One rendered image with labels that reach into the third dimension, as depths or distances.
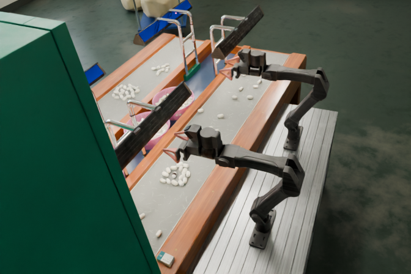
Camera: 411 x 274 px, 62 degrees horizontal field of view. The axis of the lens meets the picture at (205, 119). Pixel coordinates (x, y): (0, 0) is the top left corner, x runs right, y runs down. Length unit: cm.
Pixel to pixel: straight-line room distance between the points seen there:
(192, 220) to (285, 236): 40
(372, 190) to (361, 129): 65
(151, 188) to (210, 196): 30
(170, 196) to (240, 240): 37
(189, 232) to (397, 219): 152
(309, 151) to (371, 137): 125
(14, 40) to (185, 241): 106
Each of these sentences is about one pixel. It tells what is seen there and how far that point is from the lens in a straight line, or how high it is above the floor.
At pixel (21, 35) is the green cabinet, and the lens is 61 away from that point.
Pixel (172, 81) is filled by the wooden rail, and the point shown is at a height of 75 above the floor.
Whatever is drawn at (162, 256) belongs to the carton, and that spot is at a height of 78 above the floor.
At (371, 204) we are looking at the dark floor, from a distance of 260.
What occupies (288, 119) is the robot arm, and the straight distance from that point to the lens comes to 183.
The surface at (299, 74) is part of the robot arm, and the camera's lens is 167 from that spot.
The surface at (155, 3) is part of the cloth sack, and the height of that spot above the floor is 47.
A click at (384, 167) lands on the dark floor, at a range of 285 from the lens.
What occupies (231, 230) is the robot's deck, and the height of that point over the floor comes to 67.
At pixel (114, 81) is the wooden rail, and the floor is 77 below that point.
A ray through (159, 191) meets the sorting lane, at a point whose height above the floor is 74.
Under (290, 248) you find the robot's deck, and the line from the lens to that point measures 153.
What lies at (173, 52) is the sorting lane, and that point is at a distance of 272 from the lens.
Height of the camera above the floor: 199
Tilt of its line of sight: 39 degrees down
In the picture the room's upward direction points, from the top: 8 degrees counter-clockwise
